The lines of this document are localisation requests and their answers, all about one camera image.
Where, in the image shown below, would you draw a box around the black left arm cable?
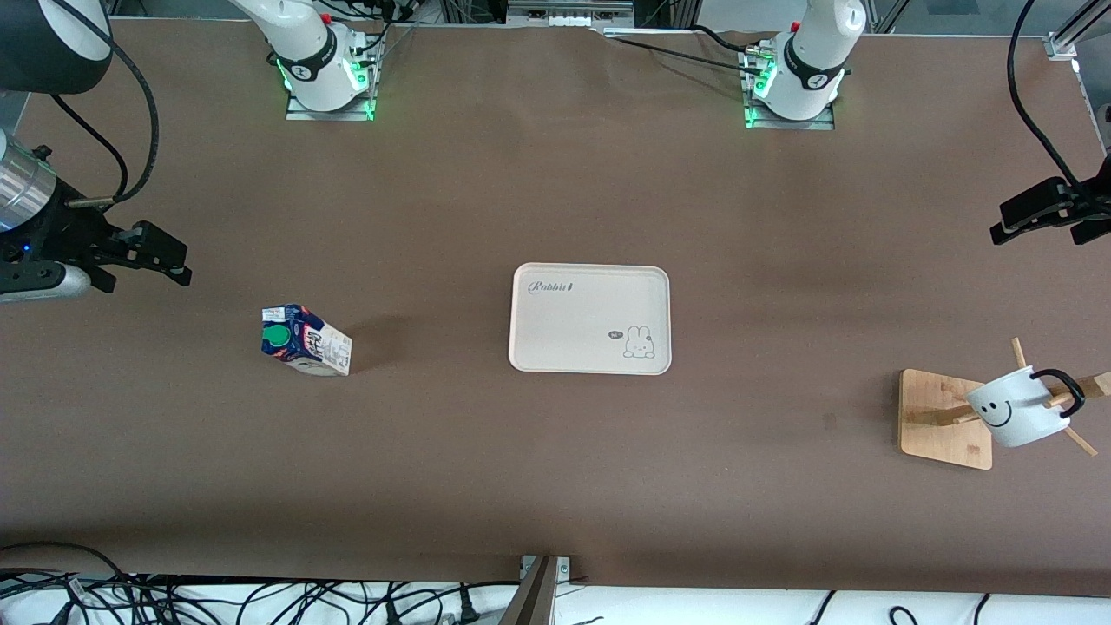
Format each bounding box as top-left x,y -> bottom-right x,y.
1007,0 -> 1086,196

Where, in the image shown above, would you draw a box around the aluminium frame profile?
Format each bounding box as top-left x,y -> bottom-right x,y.
1044,0 -> 1111,62

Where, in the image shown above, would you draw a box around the wooden mug tree stand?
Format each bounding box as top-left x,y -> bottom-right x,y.
898,337 -> 1111,471

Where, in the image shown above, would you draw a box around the dark metal bar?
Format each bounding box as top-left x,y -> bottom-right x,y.
499,556 -> 558,625

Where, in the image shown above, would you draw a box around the silver metal bracket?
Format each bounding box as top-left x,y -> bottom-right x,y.
519,554 -> 573,584

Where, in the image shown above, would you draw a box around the cream rabbit print tray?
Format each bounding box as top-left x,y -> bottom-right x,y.
508,263 -> 674,376

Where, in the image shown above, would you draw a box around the white power strip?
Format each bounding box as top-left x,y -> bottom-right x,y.
507,0 -> 635,28

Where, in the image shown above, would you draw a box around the long black table cable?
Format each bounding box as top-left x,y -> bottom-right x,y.
606,36 -> 770,79

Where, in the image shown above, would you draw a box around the aluminium arm base plate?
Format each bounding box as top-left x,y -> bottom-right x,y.
286,26 -> 377,122
742,39 -> 837,132

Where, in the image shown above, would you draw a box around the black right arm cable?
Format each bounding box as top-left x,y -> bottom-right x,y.
48,13 -> 162,209

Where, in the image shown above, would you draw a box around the white smiley mug black handle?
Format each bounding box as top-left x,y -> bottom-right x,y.
965,365 -> 1087,450

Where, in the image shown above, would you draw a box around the blue white milk carton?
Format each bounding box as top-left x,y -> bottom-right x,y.
260,303 -> 354,378

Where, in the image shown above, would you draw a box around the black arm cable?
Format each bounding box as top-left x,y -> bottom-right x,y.
1007,0 -> 1086,196
48,13 -> 162,209

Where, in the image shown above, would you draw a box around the thick black looped cable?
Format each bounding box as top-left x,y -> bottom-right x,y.
0,542 -> 133,602

